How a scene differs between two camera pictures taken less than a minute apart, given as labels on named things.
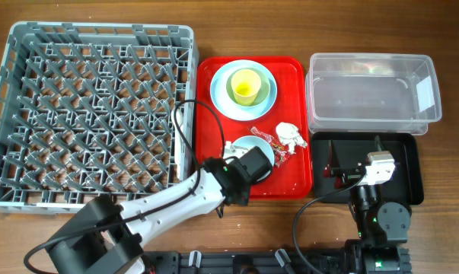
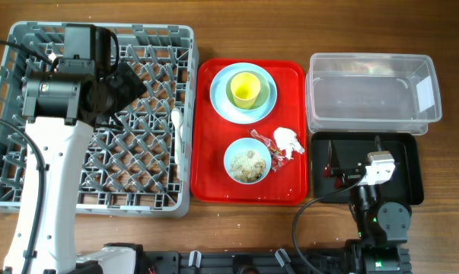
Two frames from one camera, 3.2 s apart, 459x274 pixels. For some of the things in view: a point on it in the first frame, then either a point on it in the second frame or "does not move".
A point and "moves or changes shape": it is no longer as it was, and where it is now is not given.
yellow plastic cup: x=246 y=84 does not move
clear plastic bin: x=363 y=93 does not move
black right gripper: x=348 y=176 does not move
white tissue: x=289 y=135 moves or changes shape
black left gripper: x=246 y=192 -> x=129 y=87
